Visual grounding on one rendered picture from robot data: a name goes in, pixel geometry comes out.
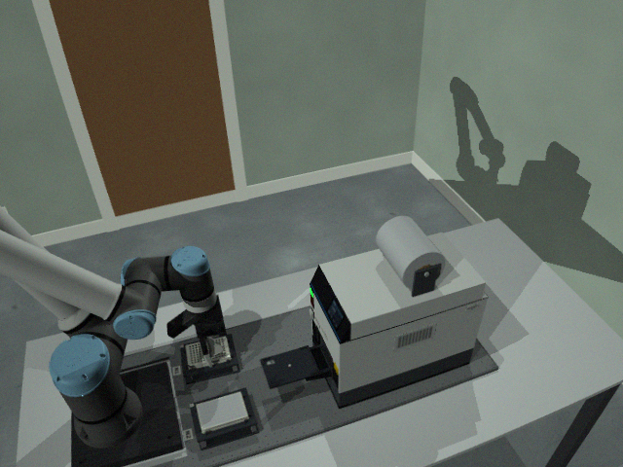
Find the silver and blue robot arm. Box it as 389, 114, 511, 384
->
0, 206, 217, 449

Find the grey cylinder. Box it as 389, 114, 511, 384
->
376, 216, 446, 289

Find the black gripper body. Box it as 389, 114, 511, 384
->
192, 295, 227, 338

